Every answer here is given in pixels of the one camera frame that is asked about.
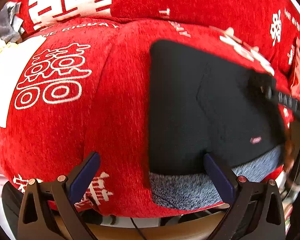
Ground black pants grey waistband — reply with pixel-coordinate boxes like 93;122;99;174
148;40;285;211

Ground person's right hand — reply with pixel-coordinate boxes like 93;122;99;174
283;122;300;181

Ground red printed gift bag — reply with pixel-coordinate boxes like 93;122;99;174
288;37;300;101

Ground red quilt white characters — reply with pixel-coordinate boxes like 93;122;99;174
0;0;300;218

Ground white bed sheet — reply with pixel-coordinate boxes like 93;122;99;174
0;35;46;128

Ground grey cloth at bedhead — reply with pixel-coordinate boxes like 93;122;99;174
0;2;25;43

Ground red pillow white character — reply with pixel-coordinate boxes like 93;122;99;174
10;0;112;33

